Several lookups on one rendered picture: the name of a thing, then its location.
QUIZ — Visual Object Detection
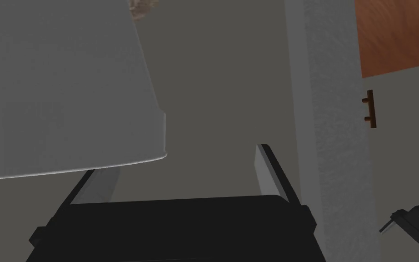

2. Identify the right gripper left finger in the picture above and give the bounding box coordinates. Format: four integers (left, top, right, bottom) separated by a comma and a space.
64, 166, 121, 207

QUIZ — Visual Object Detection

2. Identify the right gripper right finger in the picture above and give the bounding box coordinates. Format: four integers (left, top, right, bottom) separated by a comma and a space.
254, 143, 301, 205

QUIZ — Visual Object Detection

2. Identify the white cupboard door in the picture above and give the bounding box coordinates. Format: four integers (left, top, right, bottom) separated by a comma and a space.
361, 65, 419, 262

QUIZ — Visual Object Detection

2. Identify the brown bar handle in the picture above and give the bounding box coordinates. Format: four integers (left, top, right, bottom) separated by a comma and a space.
362, 89, 377, 129

